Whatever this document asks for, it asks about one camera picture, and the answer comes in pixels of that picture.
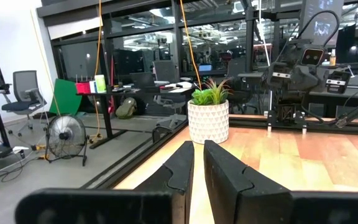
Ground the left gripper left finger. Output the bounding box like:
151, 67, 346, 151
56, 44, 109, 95
134, 140, 195, 224

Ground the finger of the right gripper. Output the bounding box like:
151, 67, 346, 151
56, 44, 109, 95
267, 62, 292, 88
325, 70, 352, 94

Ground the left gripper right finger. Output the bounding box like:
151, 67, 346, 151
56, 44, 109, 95
203, 139, 293, 224

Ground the dark monitor screen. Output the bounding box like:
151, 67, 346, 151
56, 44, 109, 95
300, 0, 345, 47

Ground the green plant in white pot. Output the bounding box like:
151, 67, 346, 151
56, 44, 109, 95
187, 77, 233, 145

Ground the olive backpack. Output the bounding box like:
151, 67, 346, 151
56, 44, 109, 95
115, 96, 138, 120

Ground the black desk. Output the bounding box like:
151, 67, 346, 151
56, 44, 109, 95
76, 86, 197, 149

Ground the dark laptop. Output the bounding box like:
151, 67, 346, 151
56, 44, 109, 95
129, 72, 157, 90

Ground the grey office chair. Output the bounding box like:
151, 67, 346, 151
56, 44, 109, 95
1, 70, 48, 138
152, 59, 186, 125

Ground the green and white container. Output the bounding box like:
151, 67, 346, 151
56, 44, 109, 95
94, 74, 107, 93

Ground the black floor fan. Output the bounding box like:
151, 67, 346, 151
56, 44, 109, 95
44, 114, 89, 167

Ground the red box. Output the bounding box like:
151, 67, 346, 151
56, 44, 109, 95
75, 81, 91, 95

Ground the green board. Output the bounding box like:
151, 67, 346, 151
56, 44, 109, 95
48, 78, 83, 116

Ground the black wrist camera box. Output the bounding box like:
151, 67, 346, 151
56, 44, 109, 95
300, 44, 326, 67

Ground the white hanging cable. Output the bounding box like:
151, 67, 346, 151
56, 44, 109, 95
257, 0, 272, 68

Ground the black camera cable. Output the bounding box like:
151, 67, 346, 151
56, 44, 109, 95
296, 10, 341, 47

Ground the yellow extension cable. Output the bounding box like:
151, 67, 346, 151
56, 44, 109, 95
178, 0, 203, 90

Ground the orange hanging cable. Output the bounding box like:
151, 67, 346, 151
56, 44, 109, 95
92, 0, 103, 142

